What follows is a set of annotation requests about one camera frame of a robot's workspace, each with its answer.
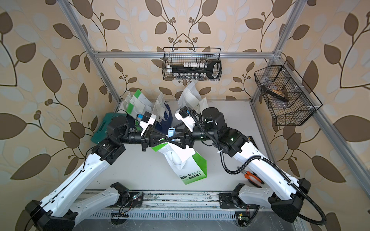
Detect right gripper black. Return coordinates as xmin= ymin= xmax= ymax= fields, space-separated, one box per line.
xmin=168 ymin=121 xmax=219 ymax=148

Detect white bag back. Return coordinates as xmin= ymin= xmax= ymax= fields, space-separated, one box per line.
xmin=178 ymin=82 xmax=201 ymax=109

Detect light blue stapler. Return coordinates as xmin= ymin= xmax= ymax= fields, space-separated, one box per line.
xmin=168 ymin=128 xmax=176 ymax=137

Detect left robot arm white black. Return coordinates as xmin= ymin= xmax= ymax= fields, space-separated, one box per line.
xmin=24 ymin=114 xmax=168 ymax=231

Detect object in right basket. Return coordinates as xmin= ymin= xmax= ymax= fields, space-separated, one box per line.
xmin=262 ymin=85 xmax=289 ymax=103

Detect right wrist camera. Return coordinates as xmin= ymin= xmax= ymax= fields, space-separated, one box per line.
xmin=174 ymin=106 xmax=195 ymax=132

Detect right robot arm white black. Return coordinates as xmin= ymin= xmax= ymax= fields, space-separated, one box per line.
xmin=175 ymin=106 xmax=327 ymax=225

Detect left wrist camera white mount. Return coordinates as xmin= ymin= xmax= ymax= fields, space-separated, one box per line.
xmin=139 ymin=112 xmax=157 ymax=137

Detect back wire basket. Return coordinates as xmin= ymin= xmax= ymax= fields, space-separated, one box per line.
xmin=161 ymin=47 xmax=223 ymax=81

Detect green white cool tea bag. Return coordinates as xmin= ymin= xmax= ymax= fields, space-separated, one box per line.
xmin=130 ymin=90 xmax=154 ymax=117

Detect wire basket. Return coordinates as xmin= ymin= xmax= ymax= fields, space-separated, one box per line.
xmin=254 ymin=61 xmax=323 ymax=126
xmin=161 ymin=47 xmax=223 ymax=81

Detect orange handled pliers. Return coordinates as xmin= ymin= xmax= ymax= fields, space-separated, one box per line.
xmin=243 ymin=171 xmax=264 ymax=188

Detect right wire basket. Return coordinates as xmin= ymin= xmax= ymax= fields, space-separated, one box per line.
xmin=254 ymin=61 xmax=323 ymax=126

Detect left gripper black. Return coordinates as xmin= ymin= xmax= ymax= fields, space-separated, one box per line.
xmin=116 ymin=125 xmax=168 ymax=153

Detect black socket set holder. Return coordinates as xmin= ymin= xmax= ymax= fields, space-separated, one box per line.
xmin=165 ymin=59 xmax=222 ymax=81

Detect green plastic tool case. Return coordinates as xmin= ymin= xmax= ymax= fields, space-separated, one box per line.
xmin=91 ymin=113 xmax=124 ymax=144

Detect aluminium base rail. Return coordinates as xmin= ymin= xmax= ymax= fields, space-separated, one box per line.
xmin=61 ymin=190 xmax=302 ymax=212

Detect small dark navy bag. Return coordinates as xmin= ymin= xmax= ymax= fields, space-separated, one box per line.
xmin=122 ymin=93 xmax=134 ymax=114

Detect blue takeaway bag white handles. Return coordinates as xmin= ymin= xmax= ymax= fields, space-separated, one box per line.
xmin=152 ymin=92 xmax=173 ymax=134

